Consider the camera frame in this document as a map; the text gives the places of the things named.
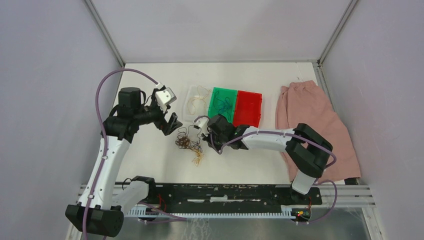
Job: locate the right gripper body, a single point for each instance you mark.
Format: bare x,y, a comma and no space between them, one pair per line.
221,138

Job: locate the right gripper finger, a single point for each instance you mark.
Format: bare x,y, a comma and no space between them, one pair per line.
207,139
216,145

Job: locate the red plastic bin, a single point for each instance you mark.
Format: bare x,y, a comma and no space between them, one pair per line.
247,109

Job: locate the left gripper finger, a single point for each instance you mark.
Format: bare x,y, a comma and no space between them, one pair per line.
168,127
159,102

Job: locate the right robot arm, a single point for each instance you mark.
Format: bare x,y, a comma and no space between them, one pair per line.
311,153

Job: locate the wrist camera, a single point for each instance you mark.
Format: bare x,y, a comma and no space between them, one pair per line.
202,123
169,94

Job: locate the green plastic bin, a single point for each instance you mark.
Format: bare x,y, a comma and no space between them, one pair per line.
223,102

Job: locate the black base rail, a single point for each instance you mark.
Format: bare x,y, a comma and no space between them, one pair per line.
190,198

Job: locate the clear plastic bin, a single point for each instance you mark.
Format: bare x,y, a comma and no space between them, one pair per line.
197,102

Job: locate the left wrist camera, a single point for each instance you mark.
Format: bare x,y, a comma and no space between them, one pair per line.
169,94

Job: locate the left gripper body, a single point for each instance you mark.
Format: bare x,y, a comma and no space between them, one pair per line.
147,114

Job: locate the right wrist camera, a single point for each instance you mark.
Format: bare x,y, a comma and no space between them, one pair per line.
202,123

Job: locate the white cable duct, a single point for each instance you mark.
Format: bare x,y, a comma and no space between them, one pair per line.
142,211

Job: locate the pink cloth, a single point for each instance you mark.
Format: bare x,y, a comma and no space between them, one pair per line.
305,102

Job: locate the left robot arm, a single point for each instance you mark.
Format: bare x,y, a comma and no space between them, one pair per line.
98,211

